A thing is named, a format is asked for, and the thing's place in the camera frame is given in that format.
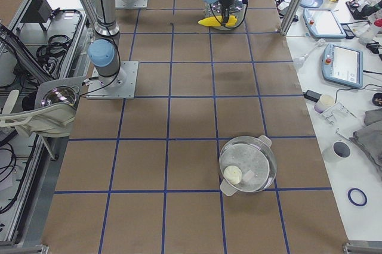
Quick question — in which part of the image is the blue tape ring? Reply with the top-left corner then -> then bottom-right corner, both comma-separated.
347,187 -> 368,207

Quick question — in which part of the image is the white paper cup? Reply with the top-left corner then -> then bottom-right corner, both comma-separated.
322,141 -> 351,163

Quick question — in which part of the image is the teach pendant near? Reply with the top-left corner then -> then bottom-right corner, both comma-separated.
321,44 -> 363,89

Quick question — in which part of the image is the teach pendant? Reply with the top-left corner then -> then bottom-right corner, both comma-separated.
303,8 -> 346,39
321,44 -> 363,89

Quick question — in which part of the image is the teach pendant far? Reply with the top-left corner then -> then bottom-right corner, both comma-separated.
303,8 -> 346,39

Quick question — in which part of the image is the metal bowl on chair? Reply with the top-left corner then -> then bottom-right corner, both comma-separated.
40,85 -> 78,107

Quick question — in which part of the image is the blue plate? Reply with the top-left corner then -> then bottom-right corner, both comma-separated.
300,0 -> 324,8

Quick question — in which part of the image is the pale green electric pot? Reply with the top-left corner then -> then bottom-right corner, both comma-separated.
198,0 -> 248,30

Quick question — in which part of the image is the yellow toy corn cob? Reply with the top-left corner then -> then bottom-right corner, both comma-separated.
198,16 -> 238,27

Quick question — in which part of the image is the black power adapter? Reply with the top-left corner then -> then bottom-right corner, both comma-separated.
303,89 -> 322,103

